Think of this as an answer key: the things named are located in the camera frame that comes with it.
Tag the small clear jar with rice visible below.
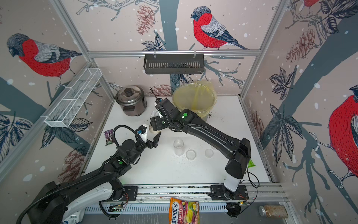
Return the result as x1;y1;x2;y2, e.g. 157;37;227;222
173;139;184;156

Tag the clear plastic jar lid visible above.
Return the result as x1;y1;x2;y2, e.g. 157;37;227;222
205;149;214;158
186;149;196;161

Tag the clear jar with top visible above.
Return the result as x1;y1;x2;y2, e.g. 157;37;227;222
150;110;159;134

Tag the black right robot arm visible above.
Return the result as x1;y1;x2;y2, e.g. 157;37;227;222
150;109;251;192

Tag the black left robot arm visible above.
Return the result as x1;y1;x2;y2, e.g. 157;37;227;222
16;125;161;224

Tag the silver rice cooker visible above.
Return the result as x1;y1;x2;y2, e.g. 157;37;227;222
115;85;147;117

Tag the purple M&M's candy packet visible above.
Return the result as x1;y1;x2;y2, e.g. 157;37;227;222
103;129;114;146

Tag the mesh bin with yellow bag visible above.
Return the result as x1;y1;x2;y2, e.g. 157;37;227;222
172;81;217;121

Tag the Fox's fruits candy bag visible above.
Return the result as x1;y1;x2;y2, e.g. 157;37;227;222
169;197;200;224

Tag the green snack packet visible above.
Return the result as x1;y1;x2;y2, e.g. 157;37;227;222
248;160;255;168

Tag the jar lying at base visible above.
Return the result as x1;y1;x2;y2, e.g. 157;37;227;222
258;205;289;219

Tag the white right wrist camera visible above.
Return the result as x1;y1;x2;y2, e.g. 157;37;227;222
155;98;170;118

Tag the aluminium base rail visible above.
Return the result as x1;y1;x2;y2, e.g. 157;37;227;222
102;183;288;215

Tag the black hanging wire basket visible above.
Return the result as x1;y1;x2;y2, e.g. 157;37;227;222
144;54;205;75

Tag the white wire mesh shelf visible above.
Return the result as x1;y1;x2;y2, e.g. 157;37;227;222
44;68;102;127

